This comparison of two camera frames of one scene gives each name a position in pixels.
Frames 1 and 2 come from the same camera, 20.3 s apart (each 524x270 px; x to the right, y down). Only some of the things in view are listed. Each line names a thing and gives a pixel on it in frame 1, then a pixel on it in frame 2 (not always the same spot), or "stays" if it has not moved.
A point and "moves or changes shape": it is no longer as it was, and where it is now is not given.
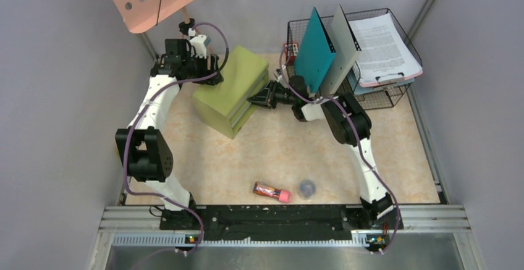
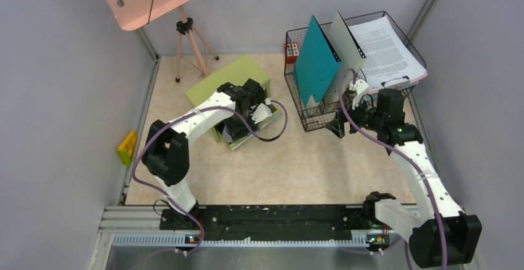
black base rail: (283, 222) stays
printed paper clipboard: (384, 57) stays
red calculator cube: (291, 51) stays
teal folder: (314, 52) moves or changes shape
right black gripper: (262, 97) to (337, 125)
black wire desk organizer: (385, 98) to (386, 58)
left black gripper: (215, 80) to (236, 131)
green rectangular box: (225, 105) moves or changes shape
